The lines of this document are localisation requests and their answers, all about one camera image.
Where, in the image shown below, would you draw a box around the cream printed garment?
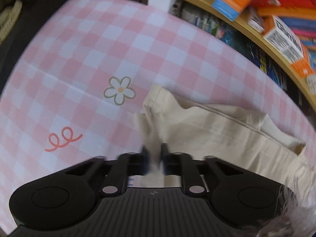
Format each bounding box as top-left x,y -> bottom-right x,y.
133,85 -> 315,205

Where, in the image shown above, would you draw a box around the small white box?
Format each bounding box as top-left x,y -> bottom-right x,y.
247,7 -> 265,34

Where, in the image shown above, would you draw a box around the pink checkered table cloth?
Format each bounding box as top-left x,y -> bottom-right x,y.
1,0 -> 315,236

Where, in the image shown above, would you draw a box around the lying white orange box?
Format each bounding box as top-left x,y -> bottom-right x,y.
261,16 -> 315,77

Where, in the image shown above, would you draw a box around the wooden bookshelf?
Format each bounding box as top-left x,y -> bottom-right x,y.
148,0 -> 316,111

